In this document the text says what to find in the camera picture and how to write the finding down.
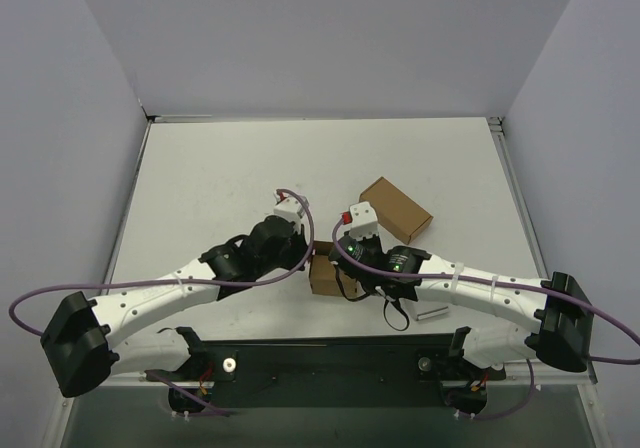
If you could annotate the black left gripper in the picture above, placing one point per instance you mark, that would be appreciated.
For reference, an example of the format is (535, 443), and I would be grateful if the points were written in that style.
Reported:
(300, 246)

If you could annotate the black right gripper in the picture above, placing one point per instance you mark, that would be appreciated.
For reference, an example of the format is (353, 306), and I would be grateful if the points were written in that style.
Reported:
(345, 261)

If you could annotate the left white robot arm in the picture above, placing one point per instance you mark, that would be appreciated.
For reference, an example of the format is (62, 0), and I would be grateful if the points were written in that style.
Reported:
(89, 339)

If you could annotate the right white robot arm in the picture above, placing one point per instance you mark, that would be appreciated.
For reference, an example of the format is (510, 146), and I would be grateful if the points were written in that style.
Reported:
(416, 275)

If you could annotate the folded brown cardboard box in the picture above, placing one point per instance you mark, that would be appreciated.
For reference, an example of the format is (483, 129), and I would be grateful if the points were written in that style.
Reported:
(397, 212)

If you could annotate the grey metal block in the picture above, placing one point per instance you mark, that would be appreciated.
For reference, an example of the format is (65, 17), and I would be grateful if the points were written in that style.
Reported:
(422, 311)

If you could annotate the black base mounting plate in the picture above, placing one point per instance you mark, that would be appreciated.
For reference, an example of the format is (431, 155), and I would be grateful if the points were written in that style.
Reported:
(397, 371)

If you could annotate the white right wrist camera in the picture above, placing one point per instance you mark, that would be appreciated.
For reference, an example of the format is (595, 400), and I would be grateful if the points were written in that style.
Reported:
(362, 221)

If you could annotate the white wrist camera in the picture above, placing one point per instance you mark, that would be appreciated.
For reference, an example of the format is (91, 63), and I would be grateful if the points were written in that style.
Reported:
(290, 208)
(362, 221)

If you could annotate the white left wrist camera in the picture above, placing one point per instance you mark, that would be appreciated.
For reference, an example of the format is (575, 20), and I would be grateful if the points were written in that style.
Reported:
(290, 208)

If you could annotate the aluminium frame rail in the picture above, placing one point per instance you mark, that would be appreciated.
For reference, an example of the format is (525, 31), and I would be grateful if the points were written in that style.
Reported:
(545, 278)

